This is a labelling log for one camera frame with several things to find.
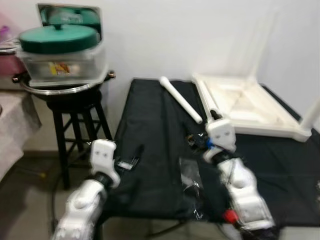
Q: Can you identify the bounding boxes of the white plastic children table top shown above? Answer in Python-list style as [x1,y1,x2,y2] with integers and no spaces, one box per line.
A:
[192,72,320,143]

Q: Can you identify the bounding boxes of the dark printed flat box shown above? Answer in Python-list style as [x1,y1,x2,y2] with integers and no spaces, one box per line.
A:
[37,2,103,38]

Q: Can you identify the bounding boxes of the translucent storage box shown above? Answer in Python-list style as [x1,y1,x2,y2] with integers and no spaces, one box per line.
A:
[0,90,43,181]

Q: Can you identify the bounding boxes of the green pot with lid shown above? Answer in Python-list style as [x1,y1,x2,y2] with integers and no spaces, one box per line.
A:
[19,24,101,55]

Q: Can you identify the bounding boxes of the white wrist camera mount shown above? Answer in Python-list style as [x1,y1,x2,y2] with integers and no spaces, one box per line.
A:
[89,139,121,188]
[202,117,237,163]

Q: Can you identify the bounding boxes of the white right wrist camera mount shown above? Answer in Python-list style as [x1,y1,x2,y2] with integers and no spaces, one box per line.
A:
[202,117,237,163]

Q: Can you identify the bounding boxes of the clear container purple lid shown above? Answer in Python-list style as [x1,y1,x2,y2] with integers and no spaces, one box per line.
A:
[0,12,23,78]

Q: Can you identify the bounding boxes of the clear plastic container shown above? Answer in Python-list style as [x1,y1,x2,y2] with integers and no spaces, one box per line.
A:
[17,45,108,88]

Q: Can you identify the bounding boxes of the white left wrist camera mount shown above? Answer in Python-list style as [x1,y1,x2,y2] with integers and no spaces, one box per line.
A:
[89,139,121,188]

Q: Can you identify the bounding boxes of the black wooden stool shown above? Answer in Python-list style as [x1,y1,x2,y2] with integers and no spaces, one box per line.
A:
[47,97,113,191]

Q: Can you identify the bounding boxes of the black plastic table cover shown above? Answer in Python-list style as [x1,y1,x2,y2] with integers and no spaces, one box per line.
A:
[107,77,320,223]

